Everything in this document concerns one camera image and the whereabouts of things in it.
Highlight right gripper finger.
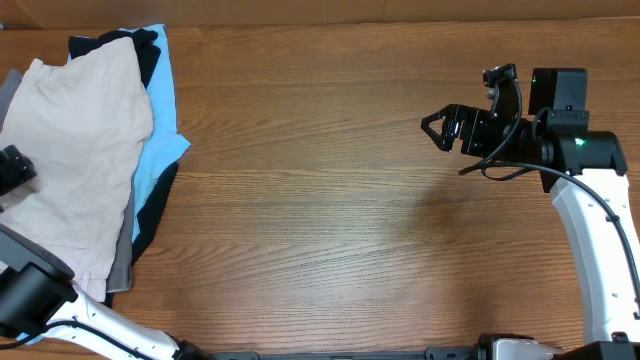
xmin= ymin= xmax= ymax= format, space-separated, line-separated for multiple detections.
xmin=421 ymin=119 xmax=455 ymax=152
xmin=422 ymin=104 xmax=458 ymax=131

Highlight beige shorts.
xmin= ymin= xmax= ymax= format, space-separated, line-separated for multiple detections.
xmin=1 ymin=37 xmax=153 ymax=301

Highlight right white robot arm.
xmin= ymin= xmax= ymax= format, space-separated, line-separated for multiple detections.
xmin=421 ymin=64 xmax=639 ymax=360

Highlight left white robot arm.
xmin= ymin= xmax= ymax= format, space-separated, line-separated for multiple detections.
xmin=1 ymin=225 xmax=213 ymax=360

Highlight light blue garment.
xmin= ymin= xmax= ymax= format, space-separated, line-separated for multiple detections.
xmin=17 ymin=23 xmax=192 ymax=346

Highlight grey shorts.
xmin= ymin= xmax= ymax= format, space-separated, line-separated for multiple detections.
xmin=1 ymin=69 xmax=135 ymax=294

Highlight black garment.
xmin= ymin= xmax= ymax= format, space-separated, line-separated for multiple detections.
xmin=68 ymin=28 xmax=180 ymax=309

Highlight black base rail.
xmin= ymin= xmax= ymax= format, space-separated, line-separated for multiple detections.
xmin=209 ymin=333 xmax=561 ymax=360

